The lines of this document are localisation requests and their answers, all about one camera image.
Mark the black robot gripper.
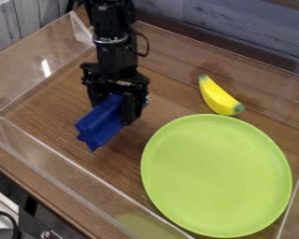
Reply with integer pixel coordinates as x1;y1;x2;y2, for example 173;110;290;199
80;38;150;125

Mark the blue plastic block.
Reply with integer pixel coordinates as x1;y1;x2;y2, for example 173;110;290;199
75;94;124;151

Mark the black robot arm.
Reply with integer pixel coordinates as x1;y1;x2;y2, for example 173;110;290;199
79;0;150;125

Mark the green round plate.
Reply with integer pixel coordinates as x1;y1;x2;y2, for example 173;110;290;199
141;114;292;238

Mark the yellow toy banana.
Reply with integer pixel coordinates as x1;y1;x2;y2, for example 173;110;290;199
198;75;245;116

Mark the clear acrylic enclosure wall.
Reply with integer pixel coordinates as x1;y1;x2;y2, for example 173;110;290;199
0;12;299;239

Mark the black cable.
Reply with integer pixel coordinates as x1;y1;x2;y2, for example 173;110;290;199
0;210;20;239

